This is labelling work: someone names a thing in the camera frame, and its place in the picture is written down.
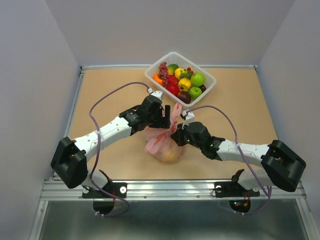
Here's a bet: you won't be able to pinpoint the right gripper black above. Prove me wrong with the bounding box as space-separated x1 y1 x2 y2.
171 121 203 150

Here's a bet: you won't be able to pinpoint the pink plastic bag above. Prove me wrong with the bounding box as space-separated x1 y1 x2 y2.
144 102 184 163

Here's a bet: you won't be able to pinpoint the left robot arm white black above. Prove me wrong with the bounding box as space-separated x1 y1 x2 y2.
50 91 170 197

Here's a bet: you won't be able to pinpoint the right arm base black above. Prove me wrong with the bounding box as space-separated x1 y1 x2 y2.
211 181 260 214

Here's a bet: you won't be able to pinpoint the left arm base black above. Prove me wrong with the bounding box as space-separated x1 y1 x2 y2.
81 182 130 218

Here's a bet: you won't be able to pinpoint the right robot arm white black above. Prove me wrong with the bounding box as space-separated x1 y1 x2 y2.
171 122 307 195

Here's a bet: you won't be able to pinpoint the orange fruit inside bag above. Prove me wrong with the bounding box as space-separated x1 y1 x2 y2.
160 148 182 163

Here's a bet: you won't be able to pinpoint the dark purple plum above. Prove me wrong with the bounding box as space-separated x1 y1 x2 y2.
177 90 192 104

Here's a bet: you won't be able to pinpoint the red apple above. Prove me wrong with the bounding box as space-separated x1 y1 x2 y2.
166 83 180 96

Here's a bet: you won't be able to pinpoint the red strawberry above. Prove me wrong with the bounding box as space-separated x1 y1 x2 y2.
167 75 179 85

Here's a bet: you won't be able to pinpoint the yellow bell pepper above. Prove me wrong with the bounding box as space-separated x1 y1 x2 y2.
178 78 192 92

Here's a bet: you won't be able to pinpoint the white plastic basket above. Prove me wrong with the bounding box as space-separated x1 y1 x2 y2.
145 52 217 110

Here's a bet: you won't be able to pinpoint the small green apple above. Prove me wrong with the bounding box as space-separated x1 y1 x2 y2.
189 86 202 100

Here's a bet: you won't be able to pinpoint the orange tangerine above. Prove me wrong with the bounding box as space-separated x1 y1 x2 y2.
153 73 166 87

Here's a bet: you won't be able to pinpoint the purple grape bunch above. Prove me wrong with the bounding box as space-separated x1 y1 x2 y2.
158 62 169 87

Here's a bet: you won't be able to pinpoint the red cherries with leaves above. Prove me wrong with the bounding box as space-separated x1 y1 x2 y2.
179 67 194 79

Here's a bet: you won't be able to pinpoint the green yellow mango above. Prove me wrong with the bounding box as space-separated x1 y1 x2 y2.
167 63 179 75

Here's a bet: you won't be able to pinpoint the small dark plum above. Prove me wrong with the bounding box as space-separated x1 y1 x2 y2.
199 84 207 93

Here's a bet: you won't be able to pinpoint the large green apple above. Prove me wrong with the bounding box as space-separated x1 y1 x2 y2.
190 72 206 87

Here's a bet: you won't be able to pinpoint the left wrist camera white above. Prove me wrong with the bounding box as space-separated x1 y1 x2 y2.
147 87 164 101

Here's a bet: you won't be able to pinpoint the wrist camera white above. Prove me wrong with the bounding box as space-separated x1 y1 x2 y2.
147 87 164 101
180 110 195 129

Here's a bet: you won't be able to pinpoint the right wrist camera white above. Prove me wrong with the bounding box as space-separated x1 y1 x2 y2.
180 110 195 129

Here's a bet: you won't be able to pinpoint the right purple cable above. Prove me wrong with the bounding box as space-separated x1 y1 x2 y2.
186 105 273 216

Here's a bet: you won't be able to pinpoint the purple cable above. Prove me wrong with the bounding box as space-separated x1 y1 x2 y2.
89 81 151 218
186 105 273 216

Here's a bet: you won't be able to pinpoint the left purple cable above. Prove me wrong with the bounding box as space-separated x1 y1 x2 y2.
89 81 151 218

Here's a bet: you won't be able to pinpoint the aluminium front rail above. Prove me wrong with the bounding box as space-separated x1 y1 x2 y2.
39 178 307 201

